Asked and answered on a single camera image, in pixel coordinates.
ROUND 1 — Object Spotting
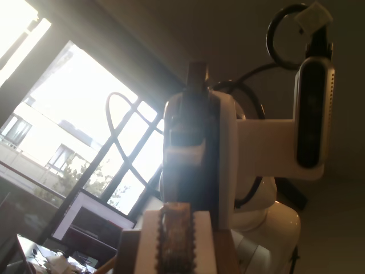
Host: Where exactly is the computer monitor lit screen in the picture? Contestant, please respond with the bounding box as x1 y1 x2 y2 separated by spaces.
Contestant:
50 188 138 249

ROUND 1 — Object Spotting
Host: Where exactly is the white camera bar with bracket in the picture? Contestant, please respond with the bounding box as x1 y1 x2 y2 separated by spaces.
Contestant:
236 55 336 181

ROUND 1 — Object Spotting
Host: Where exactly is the long black arm cable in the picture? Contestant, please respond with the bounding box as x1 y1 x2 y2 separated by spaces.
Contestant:
235 2 335 86

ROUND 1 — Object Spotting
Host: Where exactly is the thin hanging looped cable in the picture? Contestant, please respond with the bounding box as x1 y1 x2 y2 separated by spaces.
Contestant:
104 91 162 196

